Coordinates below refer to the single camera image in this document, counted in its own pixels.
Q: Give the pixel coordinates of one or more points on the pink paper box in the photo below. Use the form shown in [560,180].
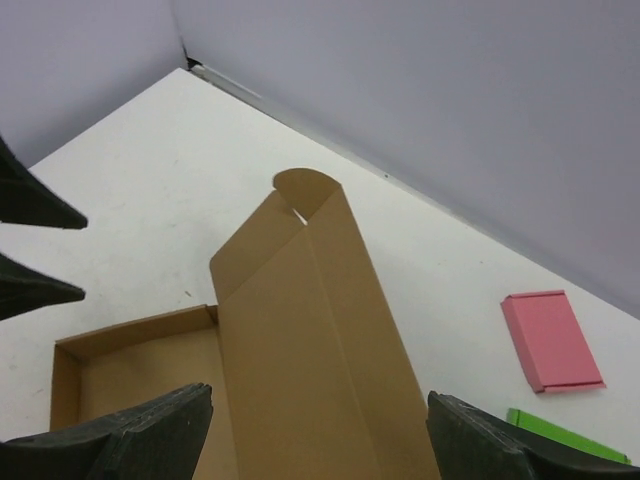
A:
[552,349]

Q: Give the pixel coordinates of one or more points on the green paper box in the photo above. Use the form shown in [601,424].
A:
[539,426]

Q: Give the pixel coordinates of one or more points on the large brown cardboard box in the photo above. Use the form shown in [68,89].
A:
[309,374]

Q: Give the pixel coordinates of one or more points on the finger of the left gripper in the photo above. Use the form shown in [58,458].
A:
[27,201]
[24,290]

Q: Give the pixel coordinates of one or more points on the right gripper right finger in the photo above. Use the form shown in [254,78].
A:
[469,443]

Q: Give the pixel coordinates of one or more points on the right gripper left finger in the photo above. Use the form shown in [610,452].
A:
[159,439]

